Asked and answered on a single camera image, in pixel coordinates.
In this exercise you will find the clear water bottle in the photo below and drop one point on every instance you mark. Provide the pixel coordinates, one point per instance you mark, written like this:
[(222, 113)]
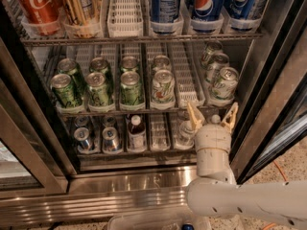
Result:
[(215, 119), (185, 136)]

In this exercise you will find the dark drink bottle white cap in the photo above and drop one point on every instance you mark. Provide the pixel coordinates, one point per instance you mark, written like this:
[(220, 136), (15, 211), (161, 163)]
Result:
[(137, 134)]

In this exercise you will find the blue pepsi can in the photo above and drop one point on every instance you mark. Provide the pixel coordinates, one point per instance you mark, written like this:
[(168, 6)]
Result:
[(164, 14), (243, 11), (205, 11)]

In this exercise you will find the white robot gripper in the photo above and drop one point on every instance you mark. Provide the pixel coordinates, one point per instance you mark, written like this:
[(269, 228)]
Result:
[(212, 136)]

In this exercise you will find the white 7up can back right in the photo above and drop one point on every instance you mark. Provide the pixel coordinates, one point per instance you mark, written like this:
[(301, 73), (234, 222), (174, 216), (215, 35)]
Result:
[(210, 48)]

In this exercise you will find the green can lane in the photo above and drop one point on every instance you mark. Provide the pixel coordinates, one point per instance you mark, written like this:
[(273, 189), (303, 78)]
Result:
[(72, 68), (98, 89), (131, 89), (101, 65), (129, 63), (66, 91)]

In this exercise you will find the white diet 7up can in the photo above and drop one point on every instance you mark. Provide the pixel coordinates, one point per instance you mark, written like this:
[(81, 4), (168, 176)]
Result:
[(225, 84)]

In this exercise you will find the white 7up can middle right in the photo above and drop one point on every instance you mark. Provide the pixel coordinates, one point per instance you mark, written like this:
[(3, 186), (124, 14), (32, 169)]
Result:
[(215, 64)]

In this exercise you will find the white 7up can front centre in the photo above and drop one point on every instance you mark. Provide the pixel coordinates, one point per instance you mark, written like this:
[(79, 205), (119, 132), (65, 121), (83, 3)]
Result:
[(163, 86)]

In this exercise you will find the empty white lane tray bottom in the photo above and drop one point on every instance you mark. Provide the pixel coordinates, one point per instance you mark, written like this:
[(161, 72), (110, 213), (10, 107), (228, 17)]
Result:
[(159, 133)]

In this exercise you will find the silver can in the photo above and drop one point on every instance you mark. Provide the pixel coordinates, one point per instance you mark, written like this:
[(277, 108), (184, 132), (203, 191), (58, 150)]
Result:
[(109, 121), (82, 121), (111, 141), (84, 138)]

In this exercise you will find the blue pepsi can middle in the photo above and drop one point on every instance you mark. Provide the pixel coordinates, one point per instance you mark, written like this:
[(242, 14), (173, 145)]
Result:
[(205, 11)]

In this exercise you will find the white 7up can back centre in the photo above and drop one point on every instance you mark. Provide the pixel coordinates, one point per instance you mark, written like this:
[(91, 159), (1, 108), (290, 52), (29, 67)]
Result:
[(161, 63)]

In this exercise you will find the empty white lane tray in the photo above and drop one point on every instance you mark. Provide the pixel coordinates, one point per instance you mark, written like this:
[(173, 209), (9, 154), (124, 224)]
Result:
[(188, 87), (159, 133), (125, 18)]

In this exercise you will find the clear plastic bin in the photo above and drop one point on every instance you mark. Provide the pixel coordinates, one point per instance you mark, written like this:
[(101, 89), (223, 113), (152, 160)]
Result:
[(152, 220)]

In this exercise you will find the blue pepsi can right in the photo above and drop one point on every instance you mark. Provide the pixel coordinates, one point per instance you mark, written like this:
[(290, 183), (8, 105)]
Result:
[(243, 11)]

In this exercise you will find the empty white lane tray top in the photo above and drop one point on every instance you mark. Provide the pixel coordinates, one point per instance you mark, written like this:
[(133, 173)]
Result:
[(125, 18)]

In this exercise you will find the silver can front left bottom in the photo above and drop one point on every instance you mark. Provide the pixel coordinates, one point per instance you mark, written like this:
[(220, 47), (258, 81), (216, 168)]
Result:
[(84, 138)]

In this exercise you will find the blue pepsi can left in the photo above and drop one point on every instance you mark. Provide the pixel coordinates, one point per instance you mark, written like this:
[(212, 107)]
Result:
[(164, 14)]

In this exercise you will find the red coca-cola can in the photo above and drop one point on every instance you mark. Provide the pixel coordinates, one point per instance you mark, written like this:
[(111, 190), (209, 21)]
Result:
[(42, 13)]

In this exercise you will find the silver can back left bottom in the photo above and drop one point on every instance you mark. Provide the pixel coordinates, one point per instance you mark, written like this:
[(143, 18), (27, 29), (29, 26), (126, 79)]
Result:
[(82, 121)]

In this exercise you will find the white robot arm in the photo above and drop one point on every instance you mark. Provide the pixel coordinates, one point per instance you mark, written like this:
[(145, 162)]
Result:
[(215, 191)]

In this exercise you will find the stainless steel fridge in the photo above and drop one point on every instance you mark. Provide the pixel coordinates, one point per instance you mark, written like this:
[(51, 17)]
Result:
[(45, 174)]

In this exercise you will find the gold soda can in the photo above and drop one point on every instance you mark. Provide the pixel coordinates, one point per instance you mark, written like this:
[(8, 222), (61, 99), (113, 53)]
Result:
[(82, 17)]

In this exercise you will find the clear water bottle right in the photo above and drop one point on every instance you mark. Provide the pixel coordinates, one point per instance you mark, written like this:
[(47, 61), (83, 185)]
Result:
[(215, 119)]

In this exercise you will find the empty white lane tray middle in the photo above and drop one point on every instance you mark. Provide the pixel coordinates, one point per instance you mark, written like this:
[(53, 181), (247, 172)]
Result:
[(188, 87)]

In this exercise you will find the clear water bottle left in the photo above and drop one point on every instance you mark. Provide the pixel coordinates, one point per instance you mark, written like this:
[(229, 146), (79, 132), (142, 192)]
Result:
[(185, 136)]

